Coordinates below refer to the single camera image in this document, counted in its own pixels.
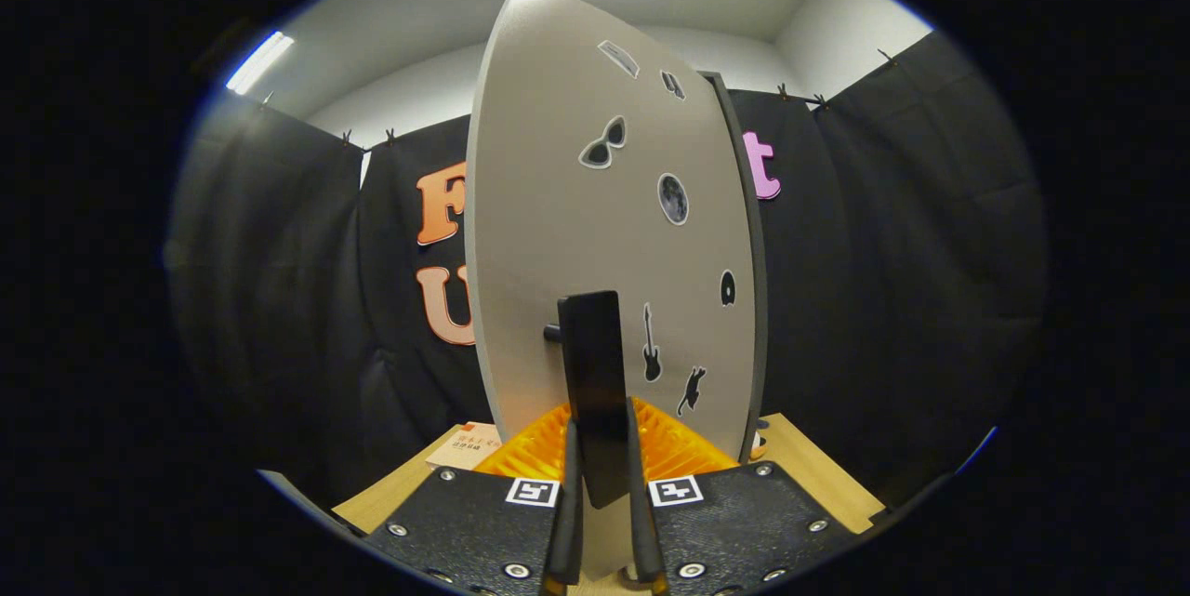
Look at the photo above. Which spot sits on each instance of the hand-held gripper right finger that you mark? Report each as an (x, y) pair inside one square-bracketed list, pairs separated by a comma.
[(643, 540)]

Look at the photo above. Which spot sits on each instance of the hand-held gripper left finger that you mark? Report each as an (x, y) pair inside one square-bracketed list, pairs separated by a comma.
[(571, 540)]

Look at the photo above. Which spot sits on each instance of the dark grey shoe cabinet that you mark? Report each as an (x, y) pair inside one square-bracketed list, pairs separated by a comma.
[(758, 298)]

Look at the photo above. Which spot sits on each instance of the beige shoe cabinet door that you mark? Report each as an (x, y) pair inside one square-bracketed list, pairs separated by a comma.
[(558, 205)]

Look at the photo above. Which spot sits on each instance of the black backdrop cloth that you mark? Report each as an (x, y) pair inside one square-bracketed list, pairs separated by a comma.
[(260, 298)]

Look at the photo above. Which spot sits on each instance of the narrow ceiling light panel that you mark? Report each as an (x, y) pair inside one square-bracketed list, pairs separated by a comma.
[(260, 63)]

